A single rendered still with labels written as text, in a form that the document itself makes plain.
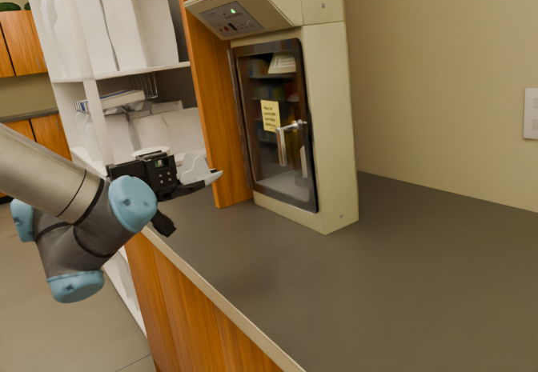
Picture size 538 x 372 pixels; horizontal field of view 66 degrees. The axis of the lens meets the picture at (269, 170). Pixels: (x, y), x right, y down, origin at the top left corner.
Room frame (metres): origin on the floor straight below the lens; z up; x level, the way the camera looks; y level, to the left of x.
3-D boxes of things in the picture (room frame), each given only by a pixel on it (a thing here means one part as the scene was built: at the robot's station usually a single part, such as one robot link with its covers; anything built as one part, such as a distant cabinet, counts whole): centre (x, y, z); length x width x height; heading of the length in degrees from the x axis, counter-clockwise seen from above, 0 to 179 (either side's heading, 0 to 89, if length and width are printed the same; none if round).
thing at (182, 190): (0.75, 0.17, 1.15); 0.09 x 0.05 x 0.02; 116
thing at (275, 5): (1.00, 0.02, 1.46); 0.32 x 0.12 x 0.10; 31
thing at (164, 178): (0.74, 0.23, 1.17); 0.12 x 0.08 x 0.09; 121
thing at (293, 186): (1.02, -0.02, 1.19); 0.30 x 0.01 x 0.40; 31
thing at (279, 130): (0.92, -0.05, 1.17); 0.05 x 0.03 x 0.10; 121
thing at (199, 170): (0.78, 0.13, 1.17); 0.09 x 0.03 x 0.06; 116
